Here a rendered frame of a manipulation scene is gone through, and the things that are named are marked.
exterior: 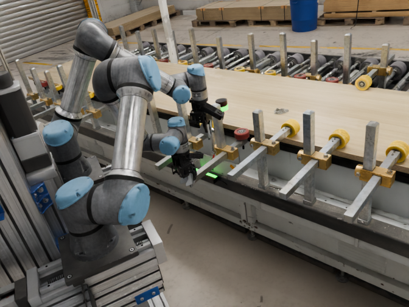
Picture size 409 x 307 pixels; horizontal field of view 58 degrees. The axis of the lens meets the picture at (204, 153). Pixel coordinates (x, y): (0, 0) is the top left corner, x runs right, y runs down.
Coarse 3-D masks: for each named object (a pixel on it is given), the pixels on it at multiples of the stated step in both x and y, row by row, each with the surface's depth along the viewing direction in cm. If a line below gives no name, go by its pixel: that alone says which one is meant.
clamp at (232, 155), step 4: (216, 144) 196; (216, 148) 193; (220, 148) 192; (224, 148) 192; (228, 148) 191; (236, 148) 190; (220, 152) 193; (228, 152) 189; (232, 152) 187; (236, 152) 190; (228, 156) 190; (232, 156) 188; (236, 156) 190; (232, 160) 189
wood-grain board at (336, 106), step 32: (64, 64) 386; (96, 64) 366; (160, 64) 331; (160, 96) 262; (224, 96) 244; (256, 96) 235; (288, 96) 228; (320, 96) 221; (352, 96) 214; (384, 96) 208; (320, 128) 188; (352, 128) 183; (384, 128) 179
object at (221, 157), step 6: (234, 144) 195; (240, 144) 197; (216, 156) 188; (222, 156) 187; (210, 162) 184; (216, 162) 185; (204, 168) 180; (210, 168) 182; (198, 174) 176; (204, 174) 180
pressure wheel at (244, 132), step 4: (240, 128) 200; (244, 128) 199; (236, 132) 197; (240, 132) 197; (244, 132) 195; (248, 132) 196; (236, 136) 196; (240, 136) 195; (244, 136) 195; (248, 136) 196; (244, 148) 202
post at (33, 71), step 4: (32, 68) 306; (32, 72) 306; (36, 72) 309; (32, 76) 310; (36, 76) 309; (36, 80) 310; (36, 84) 313; (40, 84) 314; (40, 88) 315; (40, 92) 315; (40, 96) 319; (44, 96) 319; (48, 108) 324
